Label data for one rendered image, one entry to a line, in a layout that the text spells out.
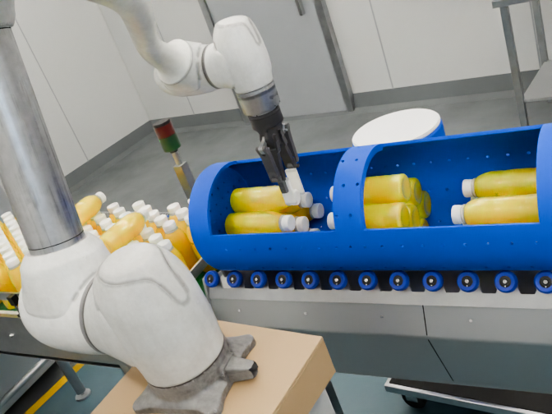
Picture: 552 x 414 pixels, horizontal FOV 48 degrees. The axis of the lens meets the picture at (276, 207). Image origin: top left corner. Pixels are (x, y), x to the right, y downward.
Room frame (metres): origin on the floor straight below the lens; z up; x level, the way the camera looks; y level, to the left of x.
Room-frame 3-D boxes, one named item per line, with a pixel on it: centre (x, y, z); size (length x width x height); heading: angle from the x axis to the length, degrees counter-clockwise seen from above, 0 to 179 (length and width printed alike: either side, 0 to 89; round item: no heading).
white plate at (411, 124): (1.80, -0.44, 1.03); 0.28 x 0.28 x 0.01
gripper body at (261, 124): (1.37, -0.05, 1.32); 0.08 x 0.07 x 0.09; 143
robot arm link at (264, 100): (1.37, -0.05, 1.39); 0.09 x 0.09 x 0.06
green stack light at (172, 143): (2.05, 0.26, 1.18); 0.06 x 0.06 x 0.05
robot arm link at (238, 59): (1.38, -0.04, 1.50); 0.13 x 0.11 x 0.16; 53
